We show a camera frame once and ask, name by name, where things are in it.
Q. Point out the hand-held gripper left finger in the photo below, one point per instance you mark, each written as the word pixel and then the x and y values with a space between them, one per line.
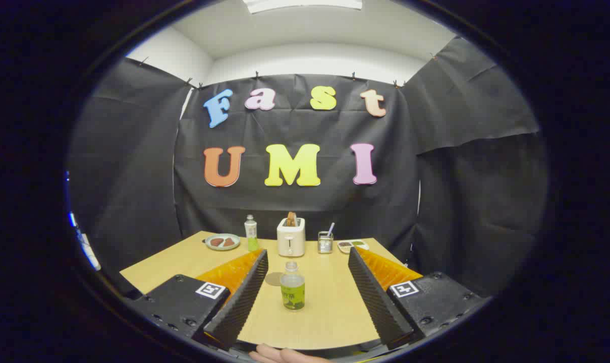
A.
pixel 239 307

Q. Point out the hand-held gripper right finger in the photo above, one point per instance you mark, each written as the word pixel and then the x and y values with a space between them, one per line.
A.
pixel 378 307

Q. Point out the round brown coaster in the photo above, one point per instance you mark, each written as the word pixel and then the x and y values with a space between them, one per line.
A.
pixel 272 279

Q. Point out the clear bottle of green juice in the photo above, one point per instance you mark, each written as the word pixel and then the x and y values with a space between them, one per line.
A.
pixel 292 295

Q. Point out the tall white green bottle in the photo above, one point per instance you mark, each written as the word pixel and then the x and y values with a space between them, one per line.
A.
pixel 252 234

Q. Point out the wooden table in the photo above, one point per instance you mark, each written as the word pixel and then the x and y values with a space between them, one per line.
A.
pixel 330 302

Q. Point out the pale green plate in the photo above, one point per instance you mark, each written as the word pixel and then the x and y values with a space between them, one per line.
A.
pixel 222 247

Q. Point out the reddish brown meat piece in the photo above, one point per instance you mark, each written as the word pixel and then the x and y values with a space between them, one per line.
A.
pixel 229 242
pixel 216 242

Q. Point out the white sauce tray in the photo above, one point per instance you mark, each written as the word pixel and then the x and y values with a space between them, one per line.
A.
pixel 352 246

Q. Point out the cream toaster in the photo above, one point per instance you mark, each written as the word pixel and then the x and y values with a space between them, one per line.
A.
pixel 290 242

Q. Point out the brown bread slice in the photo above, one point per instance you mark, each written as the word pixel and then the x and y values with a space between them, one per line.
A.
pixel 291 219

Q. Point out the black backdrop cloth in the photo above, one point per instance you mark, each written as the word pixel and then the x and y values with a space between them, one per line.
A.
pixel 294 201

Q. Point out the ceiling light panel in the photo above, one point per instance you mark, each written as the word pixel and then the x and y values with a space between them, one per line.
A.
pixel 304 4

